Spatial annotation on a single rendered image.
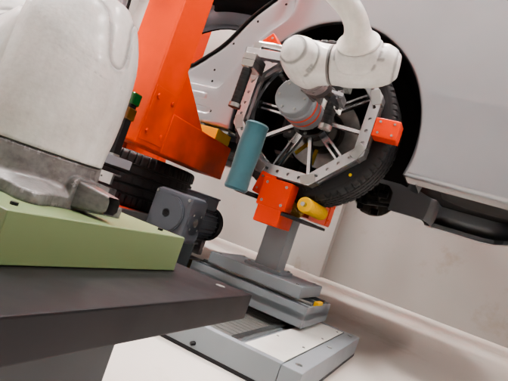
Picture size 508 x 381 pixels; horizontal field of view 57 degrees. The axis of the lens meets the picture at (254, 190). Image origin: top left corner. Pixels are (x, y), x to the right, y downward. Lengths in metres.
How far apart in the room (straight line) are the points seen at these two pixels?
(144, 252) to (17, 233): 0.21
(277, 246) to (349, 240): 3.42
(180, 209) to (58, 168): 1.14
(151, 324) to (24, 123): 0.27
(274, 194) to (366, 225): 3.56
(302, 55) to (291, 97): 0.51
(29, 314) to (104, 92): 0.31
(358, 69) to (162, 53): 0.82
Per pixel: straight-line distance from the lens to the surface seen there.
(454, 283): 5.17
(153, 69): 1.74
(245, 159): 1.68
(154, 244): 0.66
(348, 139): 2.04
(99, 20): 0.63
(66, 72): 0.60
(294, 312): 1.72
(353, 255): 5.25
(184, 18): 1.80
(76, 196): 0.60
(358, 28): 1.14
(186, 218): 1.71
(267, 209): 1.74
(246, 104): 1.89
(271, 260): 1.89
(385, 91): 1.84
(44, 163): 0.60
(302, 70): 1.19
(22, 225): 0.49
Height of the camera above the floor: 0.42
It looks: 3 degrees up
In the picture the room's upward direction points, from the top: 19 degrees clockwise
